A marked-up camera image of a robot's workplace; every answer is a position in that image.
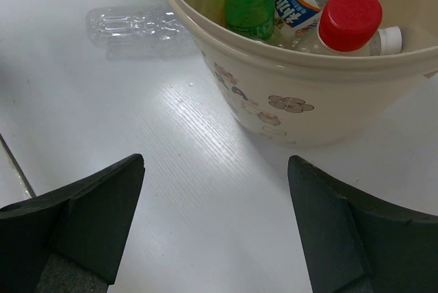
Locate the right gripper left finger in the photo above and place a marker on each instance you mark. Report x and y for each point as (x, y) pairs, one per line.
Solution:
(71, 239)

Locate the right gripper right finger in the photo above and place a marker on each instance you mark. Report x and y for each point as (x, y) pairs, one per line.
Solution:
(356, 242)

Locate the clear bottle white cap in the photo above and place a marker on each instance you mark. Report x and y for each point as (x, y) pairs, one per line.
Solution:
(387, 41)

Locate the red label water bottle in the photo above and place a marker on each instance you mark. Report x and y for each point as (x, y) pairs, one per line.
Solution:
(342, 25)

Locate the cream capybara plastic bin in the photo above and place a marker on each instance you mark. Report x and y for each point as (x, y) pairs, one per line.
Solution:
(304, 100)

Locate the clear crushed bottle centre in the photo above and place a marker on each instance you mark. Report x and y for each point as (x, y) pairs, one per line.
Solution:
(133, 23)

